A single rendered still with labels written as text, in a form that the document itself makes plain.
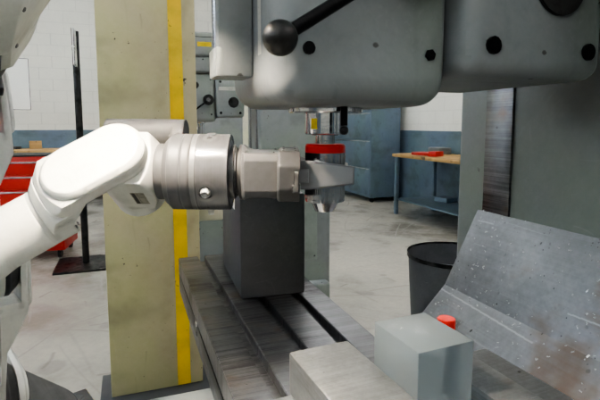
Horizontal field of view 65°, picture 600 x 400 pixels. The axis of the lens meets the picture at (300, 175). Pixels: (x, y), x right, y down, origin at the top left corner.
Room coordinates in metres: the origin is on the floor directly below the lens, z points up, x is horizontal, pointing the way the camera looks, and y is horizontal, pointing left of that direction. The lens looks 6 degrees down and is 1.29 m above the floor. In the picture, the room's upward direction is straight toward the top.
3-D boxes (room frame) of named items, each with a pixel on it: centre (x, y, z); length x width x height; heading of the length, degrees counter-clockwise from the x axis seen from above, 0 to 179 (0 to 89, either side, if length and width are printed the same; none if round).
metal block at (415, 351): (0.36, -0.10, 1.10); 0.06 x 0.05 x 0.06; 23
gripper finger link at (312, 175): (0.52, -0.03, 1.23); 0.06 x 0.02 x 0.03; 91
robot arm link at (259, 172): (0.55, 0.06, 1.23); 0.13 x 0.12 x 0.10; 2
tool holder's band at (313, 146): (0.55, -0.03, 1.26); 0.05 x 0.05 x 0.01
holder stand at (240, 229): (0.93, 0.08, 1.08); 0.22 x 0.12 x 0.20; 17
